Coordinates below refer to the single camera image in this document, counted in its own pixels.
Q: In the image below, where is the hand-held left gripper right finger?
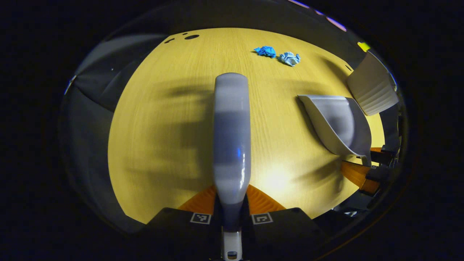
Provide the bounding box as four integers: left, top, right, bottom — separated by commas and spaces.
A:
242, 184, 321, 261

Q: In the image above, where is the small grey broom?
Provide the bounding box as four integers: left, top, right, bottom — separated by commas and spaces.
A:
212, 72, 252, 261

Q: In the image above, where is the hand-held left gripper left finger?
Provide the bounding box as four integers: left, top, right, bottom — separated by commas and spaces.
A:
143, 185, 222, 261

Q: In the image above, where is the pale blue paper trash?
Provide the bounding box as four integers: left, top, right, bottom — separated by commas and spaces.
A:
278, 51, 301, 67

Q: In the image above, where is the grey dustpan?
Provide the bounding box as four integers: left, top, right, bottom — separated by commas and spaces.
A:
298, 94, 373, 167

